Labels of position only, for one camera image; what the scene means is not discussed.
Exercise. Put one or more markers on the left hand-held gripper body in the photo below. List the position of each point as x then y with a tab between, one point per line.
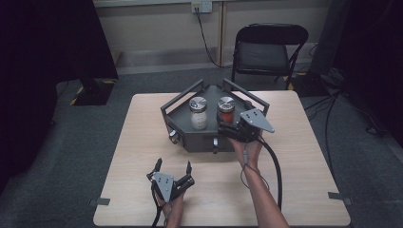
164	185

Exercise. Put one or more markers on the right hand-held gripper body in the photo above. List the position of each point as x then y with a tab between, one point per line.
256	122

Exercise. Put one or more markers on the glass jar with red spice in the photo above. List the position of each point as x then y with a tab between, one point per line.
227	115

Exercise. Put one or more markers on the glass jar with white powder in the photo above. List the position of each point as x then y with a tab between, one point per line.
199	120

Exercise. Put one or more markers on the dark grey spice rack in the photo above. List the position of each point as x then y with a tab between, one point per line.
183	117

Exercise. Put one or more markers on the person's left hand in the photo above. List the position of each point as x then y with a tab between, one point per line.
176	205

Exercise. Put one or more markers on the person's right hand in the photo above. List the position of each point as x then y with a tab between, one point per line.
250	152

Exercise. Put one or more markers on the glossy black rack drawer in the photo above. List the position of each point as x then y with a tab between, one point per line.
173	136

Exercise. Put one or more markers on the black folding chair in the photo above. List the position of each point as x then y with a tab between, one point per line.
263	55

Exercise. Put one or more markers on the black stand base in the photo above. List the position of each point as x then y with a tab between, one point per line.
95	91
310	84

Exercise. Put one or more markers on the grey tape strip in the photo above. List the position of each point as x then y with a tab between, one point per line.
339	197
99	201

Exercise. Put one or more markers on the dark curtain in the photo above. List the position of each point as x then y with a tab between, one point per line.
374	47
38	63

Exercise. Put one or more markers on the white wall conduit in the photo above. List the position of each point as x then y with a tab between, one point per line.
222	31

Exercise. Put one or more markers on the white wall socket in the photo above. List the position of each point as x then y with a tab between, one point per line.
202	6

